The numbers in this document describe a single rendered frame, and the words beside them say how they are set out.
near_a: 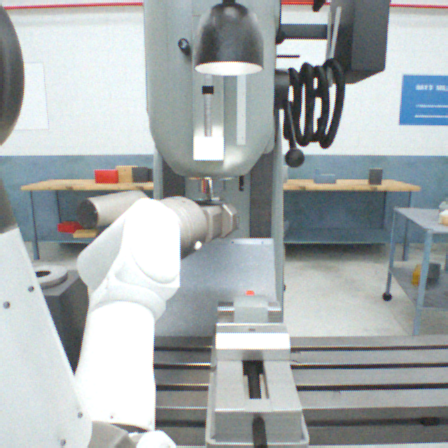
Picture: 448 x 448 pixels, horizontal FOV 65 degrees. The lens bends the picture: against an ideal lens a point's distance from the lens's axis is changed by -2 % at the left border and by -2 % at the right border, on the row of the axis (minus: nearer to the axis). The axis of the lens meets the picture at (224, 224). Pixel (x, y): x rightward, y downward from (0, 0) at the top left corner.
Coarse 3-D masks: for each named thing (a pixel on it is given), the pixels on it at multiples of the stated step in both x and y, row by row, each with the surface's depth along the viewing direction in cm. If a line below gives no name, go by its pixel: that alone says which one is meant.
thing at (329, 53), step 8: (336, 8) 77; (328, 16) 80; (336, 16) 78; (328, 24) 81; (336, 24) 78; (328, 32) 81; (336, 32) 79; (328, 40) 82; (328, 48) 83; (328, 56) 83; (328, 72) 82; (328, 80) 86
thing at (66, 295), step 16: (48, 272) 65; (64, 272) 64; (48, 288) 60; (64, 288) 60; (80, 288) 66; (48, 304) 58; (64, 304) 60; (80, 304) 66; (64, 320) 59; (80, 320) 66; (64, 336) 60; (80, 336) 66
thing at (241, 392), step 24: (216, 360) 69; (240, 360) 60; (264, 360) 60; (216, 384) 54; (240, 384) 54; (264, 384) 59; (288, 384) 54; (216, 408) 49; (240, 408) 49; (264, 408) 49; (288, 408) 49; (216, 432) 50; (240, 432) 50; (288, 432) 50
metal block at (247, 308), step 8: (240, 296) 69; (248, 296) 69; (256, 296) 69; (264, 296) 69; (240, 304) 65; (248, 304) 65; (256, 304) 65; (264, 304) 65; (240, 312) 65; (248, 312) 65; (256, 312) 65; (264, 312) 65; (240, 320) 65; (248, 320) 65; (256, 320) 65; (264, 320) 65
